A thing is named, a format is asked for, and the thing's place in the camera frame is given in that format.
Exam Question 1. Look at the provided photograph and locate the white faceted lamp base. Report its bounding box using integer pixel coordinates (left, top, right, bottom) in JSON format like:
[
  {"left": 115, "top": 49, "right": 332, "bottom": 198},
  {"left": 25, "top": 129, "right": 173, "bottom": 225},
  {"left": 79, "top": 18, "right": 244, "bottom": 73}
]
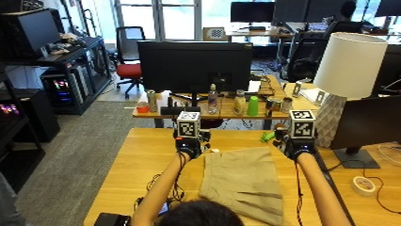
[{"left": 315, "top": 93, "right": 348, "bottom": 149}]

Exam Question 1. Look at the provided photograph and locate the orange small cup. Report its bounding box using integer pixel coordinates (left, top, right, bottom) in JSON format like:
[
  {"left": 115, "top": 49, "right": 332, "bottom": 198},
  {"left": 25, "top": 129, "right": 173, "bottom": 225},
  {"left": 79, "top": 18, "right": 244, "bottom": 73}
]
[{"left": 137, "top": 101, "right": 151, "bottom": 114}]

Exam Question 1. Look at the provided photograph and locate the cream-coloured bottle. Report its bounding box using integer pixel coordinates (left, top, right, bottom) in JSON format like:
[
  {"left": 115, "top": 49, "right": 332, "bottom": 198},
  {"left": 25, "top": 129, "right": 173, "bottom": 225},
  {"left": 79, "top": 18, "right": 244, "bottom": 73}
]
[{"left": 232, "top": 89, "right": 247, "bottom": 117}]

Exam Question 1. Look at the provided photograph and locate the green plastic cup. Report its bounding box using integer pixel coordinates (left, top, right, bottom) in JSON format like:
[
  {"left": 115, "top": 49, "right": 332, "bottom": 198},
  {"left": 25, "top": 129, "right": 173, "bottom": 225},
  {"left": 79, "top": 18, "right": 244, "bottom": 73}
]
[{"left": 246, "top": 95, "right": 262, "bottom": 118}]

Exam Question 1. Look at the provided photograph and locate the black device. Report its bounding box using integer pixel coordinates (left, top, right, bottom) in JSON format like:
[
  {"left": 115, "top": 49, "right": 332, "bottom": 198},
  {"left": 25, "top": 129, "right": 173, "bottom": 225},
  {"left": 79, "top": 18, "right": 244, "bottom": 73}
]
[{"left": 94, "top": 212, "right": 134, "bottom": 226}]

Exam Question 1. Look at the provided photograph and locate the khaki folded cloth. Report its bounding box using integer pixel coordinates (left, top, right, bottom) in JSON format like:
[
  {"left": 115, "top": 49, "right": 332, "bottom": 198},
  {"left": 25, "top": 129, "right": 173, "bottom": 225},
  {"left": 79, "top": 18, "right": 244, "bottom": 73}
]
[{"left": 199, "top": 146, "right": 286, "bottom": 226}]

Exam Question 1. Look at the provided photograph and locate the white marker cube left glove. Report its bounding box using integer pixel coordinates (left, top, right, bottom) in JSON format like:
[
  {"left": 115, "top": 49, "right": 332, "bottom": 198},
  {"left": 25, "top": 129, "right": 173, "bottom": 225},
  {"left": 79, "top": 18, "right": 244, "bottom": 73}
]
[{"left": 177, "top": 110, "right": 202, "bottom": 139}]

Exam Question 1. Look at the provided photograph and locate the checkered calibration board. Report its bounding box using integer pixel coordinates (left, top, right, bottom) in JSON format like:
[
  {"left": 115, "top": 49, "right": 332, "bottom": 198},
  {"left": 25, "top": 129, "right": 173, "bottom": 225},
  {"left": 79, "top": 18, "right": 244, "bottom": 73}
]
[{"left": 202, "top": 26, "right": 230, "bottom": 42}]

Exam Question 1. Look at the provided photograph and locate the white marker cube right glove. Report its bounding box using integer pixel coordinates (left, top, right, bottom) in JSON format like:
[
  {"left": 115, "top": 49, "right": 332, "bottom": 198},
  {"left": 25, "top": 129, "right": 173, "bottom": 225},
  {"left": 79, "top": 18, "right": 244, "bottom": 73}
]
[{"left": 288, "top": 109, "right": 318, "bottom": 139}]

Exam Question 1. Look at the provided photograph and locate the black office chair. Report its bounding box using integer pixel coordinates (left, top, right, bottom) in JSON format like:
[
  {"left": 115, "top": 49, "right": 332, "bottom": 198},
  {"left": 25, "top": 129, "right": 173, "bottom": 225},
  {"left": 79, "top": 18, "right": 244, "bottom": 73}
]
[{"left": 286, "top": 21, "right": 342, "bottom": 83}]

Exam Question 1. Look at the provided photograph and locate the black low cabinet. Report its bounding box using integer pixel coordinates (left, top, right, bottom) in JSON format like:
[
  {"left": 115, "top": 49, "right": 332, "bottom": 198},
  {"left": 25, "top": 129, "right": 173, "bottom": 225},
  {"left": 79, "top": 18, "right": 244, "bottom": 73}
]
[{"left": 0, "top": 89, "right": 62, "bottom": 193}]

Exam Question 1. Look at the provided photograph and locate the white tape roll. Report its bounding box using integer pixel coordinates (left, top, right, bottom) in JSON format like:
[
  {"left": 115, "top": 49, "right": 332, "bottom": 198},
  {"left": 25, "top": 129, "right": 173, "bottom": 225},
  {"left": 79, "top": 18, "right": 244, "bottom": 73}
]
[{"left": 350, "top": 175, "right": 378, "bottom": 198}]

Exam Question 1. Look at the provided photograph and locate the dark drink can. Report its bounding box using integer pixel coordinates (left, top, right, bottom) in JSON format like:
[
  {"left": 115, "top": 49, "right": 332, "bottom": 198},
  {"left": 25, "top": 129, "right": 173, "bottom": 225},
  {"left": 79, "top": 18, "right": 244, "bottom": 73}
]
[{"left": 264, "top": 97, "right": 278, "bottom": 118}]

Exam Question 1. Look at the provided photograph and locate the small green toy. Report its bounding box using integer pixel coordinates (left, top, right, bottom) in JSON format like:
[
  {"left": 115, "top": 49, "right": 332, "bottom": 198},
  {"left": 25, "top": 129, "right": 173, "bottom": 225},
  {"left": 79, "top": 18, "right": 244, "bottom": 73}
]
[{"left": 260, "top": 130, "right": 278, "bottom": 143}]

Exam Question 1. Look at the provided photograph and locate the black screen on shelf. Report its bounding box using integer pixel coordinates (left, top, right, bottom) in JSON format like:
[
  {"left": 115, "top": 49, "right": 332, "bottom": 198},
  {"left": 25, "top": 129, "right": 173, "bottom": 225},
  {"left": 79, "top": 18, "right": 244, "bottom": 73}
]
[{"left": 0, "top": 7, "right": 63, "bottom": 61}]

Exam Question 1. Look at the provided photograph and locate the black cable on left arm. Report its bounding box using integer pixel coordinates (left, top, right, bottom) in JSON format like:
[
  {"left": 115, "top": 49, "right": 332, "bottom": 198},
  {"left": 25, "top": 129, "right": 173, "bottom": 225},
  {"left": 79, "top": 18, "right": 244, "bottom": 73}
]
[{"left": 145, "top": 152, "right": 189, "bottom": 203}]

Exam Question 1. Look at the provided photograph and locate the white lamp shade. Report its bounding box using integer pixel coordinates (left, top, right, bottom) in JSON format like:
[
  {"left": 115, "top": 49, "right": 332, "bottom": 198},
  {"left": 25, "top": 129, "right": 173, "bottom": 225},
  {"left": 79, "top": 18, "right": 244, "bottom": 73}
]
[{"left": 312, "top": 31, "right": 391, "bottom": 100}]

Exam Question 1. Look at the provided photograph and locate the large black monitor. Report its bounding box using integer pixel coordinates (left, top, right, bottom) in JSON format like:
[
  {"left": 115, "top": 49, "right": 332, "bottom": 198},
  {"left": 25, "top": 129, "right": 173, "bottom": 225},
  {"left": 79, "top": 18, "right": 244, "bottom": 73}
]
[{"left": 138, "top": 40, "right": 255, "bottom": 95}]

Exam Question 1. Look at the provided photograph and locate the tall silver can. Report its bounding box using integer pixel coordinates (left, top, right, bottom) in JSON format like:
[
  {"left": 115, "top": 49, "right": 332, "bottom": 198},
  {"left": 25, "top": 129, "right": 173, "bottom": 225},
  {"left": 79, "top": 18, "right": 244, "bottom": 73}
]
[{"left": 146, "top": 89, "right": 159, "bottom": 113}]

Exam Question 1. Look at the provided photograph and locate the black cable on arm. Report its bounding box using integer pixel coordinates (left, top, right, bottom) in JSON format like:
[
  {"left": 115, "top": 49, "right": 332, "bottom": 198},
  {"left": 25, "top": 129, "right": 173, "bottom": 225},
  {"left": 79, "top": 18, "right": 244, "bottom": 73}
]
[
  {"left": 145, "top": 152, "right": 189, "bottom": 203},
  {"left": 294, "top": 161, "right": 306, "bottom": 226}
]

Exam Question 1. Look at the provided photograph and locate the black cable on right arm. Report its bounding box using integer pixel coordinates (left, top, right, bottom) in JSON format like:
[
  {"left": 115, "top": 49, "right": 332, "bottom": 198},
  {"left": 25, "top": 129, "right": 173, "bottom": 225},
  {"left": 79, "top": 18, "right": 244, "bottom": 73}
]
[{"left": 294, "top": 161, "right": 306, "bottom": 226}]

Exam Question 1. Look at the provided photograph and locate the black background monitor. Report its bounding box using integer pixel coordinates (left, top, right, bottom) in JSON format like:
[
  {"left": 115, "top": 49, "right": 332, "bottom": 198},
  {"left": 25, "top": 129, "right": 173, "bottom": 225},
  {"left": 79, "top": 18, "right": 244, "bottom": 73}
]
[{"left": 230, "top": 1, "right": 278, "bottom": 24}]

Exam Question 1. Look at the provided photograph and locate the wooden desk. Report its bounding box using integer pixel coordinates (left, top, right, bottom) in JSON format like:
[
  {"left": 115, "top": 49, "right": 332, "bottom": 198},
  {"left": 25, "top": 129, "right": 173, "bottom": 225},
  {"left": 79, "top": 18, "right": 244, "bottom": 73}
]
[{"left": 133, "top": 74, "right": 322, "bottom": 130}]

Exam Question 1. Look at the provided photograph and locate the computer tower with coloured lights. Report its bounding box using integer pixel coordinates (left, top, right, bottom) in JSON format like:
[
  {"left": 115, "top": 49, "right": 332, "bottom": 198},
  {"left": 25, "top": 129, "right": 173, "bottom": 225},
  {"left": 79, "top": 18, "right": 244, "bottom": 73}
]
[{"left": 41, "top": 73, "right": 87, "bottom": 110}]

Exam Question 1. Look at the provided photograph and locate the clear water bottle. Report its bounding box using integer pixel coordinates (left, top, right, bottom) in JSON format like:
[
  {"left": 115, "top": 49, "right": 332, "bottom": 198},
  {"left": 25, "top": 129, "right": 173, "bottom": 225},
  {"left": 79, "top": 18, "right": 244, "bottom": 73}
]
[{"left": 207, "top": 83, "right": 220, "bottom": 115}]

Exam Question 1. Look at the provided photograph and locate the red seat office chair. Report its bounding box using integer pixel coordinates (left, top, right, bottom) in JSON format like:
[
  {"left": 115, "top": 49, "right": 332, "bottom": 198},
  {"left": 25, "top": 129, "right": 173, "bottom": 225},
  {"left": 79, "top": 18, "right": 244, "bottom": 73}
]
[{"left": 115, "top": 25, "right": 147, "bottom": 100}]

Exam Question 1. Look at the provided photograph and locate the silver drink can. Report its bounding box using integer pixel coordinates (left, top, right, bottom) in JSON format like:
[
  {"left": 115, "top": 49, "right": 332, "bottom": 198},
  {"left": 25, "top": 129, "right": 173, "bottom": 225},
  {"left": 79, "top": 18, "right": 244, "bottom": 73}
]
[{"left": 282, "top": 96, "right": 295, "bottom": 114}]

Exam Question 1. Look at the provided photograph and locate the black monitor with square stand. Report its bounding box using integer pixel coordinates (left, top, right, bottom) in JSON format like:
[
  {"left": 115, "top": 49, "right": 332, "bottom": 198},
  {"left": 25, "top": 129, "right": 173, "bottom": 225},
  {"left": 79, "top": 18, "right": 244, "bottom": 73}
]
[{"left": 328, "top": 94, "right": 401, "bottom": 170}]

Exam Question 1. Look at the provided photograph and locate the thin dark cable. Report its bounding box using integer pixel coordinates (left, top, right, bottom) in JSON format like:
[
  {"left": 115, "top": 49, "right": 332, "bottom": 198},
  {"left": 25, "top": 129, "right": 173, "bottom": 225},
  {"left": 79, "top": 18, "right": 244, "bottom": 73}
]
[{"left": 362, "top": 169, "right": 401, "bottom": 216}]

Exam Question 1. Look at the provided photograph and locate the person's right hand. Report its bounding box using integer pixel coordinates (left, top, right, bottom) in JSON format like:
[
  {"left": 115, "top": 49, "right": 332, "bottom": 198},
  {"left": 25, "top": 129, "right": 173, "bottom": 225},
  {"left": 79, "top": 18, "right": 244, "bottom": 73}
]
[{"left": 272, "top": 124, "right": 319, "bottom": 162}]

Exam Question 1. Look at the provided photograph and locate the small black box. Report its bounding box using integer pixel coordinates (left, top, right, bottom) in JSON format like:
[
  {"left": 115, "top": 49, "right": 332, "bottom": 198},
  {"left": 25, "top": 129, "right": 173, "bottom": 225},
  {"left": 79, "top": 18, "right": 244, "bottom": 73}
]
[{"left": 159, "top": 105, "right": 186, "bottom": 116}]

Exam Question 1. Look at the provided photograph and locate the person's left hand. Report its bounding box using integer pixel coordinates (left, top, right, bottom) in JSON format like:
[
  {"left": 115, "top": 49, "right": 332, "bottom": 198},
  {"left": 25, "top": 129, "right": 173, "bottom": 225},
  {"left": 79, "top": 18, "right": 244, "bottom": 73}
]
[{"left": 175, "top": 131, "right": 214, "bottom": 160}]

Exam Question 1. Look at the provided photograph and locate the white marker cube glove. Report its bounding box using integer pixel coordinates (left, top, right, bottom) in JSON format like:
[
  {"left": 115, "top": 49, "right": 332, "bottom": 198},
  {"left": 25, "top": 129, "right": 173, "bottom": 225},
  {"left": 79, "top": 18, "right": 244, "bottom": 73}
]
[
  {"left": 177, "top": 110, "right": 202, "bottom": 139},
  {"left": 288, "top": 109, "right": 318, "bottom": 139}
]

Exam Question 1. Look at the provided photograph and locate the black shelf unit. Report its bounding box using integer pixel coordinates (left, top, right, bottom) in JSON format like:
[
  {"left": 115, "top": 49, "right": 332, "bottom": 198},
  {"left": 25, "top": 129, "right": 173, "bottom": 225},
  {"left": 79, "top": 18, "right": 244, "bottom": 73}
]
[{"left": 0, "top": 35, "right": 114, "bottom": 116}]

